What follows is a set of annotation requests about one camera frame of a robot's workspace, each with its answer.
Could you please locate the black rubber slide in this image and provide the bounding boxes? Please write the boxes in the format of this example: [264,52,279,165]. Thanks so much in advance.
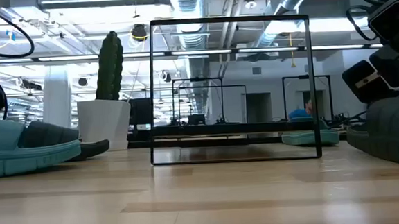
[343,96,399,171]
[15,116,112,166]

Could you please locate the teal rubber slide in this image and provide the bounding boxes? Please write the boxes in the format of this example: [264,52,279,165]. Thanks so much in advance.
[0,108,84,178]
[280,113,341,149]

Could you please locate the white building pillar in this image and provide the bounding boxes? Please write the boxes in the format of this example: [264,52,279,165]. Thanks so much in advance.
[39,64,74,130]

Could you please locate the person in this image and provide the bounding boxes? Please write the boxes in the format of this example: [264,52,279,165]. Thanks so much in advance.
[286,99,314,121]

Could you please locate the white hexagonal plant pot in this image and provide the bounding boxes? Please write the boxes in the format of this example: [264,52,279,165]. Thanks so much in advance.
[76,97,134,154]

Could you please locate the green cactus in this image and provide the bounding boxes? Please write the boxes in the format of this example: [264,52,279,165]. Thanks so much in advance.
[91,29,127,103]

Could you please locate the dark background monitor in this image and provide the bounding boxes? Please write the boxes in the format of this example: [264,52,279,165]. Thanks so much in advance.
[127,97,154,131]

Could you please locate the black ceiling lamp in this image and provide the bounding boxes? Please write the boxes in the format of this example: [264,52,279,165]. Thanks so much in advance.
[131,23,149,42]

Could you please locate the long ceiling light strip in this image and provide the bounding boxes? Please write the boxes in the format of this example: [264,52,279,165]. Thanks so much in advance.
[0,35,384,72]

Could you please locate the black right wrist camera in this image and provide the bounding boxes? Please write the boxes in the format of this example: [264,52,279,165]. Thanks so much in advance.
[366,0,399,44]

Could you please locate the black background frame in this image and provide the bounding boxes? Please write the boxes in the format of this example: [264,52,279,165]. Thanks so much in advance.
[281,73,335,123]

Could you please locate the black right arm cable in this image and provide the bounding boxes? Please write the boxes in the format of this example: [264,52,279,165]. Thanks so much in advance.
[344,0,399,44]

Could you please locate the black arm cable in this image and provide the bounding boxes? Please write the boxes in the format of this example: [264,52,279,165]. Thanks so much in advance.
[0,3,37,60]
[344,0,399,44]

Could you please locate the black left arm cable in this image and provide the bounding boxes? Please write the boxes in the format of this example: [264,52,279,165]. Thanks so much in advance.
[0,3,37,60]

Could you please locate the wooden shelf with black frame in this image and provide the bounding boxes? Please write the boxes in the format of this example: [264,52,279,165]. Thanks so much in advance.
[141,10,323,170]

